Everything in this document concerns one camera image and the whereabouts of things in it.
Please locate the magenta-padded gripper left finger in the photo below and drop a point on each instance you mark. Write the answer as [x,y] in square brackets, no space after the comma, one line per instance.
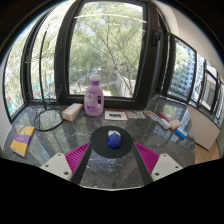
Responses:
[76,156]

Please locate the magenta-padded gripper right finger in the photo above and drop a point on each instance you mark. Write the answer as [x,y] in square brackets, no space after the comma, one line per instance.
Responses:
[148,156]

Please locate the blue and white computer mouse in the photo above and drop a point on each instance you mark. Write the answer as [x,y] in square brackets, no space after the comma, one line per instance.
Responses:
[114,140]

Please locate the round black mouse pad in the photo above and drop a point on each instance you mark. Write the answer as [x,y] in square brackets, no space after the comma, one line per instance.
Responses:
[100,143]

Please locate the white book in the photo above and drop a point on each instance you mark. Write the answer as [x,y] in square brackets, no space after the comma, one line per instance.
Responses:
[164,124]

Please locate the blue and white box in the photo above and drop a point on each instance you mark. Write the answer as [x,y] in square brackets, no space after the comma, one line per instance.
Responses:
[182,132]

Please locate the teal-edged flat book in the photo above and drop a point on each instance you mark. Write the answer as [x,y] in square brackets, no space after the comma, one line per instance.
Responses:
[151,115]

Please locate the tan book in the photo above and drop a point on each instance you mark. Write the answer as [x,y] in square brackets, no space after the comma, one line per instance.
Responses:
[176,124]

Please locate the printed paper leaflet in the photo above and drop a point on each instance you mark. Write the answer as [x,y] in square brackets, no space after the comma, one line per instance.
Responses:
[136,114]

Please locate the red book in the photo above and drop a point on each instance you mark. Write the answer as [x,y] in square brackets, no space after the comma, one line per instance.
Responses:
[166,116]

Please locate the white and orange carton box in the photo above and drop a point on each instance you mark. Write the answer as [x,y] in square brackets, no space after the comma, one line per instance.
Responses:
[72,112]

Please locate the white card with orange border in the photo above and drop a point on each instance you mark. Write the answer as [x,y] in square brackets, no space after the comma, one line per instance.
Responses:
[116,115]

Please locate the purple detergent bottle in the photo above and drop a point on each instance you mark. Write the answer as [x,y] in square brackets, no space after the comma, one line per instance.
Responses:
[94,100]

